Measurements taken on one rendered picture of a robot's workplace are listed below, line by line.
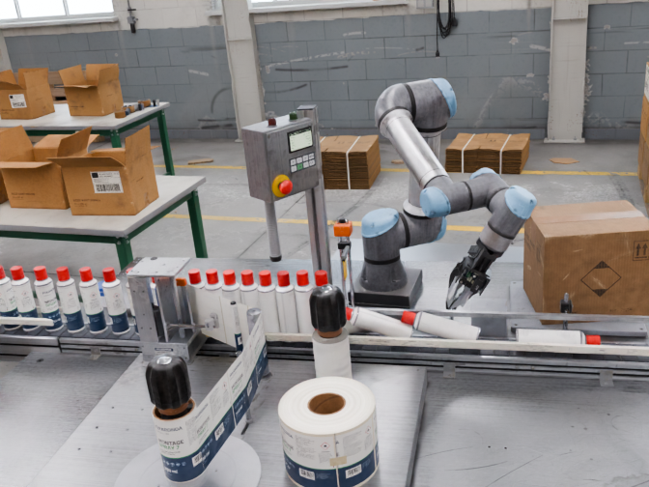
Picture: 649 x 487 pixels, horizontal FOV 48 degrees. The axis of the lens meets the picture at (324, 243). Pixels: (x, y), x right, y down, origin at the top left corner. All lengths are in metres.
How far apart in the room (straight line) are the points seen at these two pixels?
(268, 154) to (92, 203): 1.91
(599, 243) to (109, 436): 1.34
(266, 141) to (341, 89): 5.72
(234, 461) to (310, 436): 0.24
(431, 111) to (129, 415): 1.13
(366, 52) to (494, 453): 6.02
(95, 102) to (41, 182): 2.30
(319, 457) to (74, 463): 0.58
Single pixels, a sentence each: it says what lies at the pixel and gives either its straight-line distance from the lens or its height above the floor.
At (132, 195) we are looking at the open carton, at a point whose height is 0.88.
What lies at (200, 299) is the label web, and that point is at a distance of 2.01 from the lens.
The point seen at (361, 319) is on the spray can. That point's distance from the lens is 1.94.
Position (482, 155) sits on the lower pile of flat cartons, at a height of 0.16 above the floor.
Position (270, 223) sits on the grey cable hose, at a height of 1.19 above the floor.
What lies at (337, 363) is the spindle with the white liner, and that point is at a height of 1.01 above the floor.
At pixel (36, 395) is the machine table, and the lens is 2.16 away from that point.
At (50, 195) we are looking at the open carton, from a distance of 3.88.
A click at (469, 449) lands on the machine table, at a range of 1.71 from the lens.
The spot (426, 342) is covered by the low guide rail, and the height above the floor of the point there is 0.91.
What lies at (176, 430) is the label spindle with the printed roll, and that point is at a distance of 1.49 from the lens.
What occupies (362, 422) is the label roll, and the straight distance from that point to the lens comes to 1.47.
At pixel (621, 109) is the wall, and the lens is 7.22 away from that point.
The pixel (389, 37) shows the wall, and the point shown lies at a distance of 7.32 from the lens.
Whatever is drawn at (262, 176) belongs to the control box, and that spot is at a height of 1.36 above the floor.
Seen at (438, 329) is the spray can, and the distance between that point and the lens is 1.94.
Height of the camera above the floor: 1.90
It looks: 22 degrees down
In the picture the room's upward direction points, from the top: 5 degrees counter-clockwise
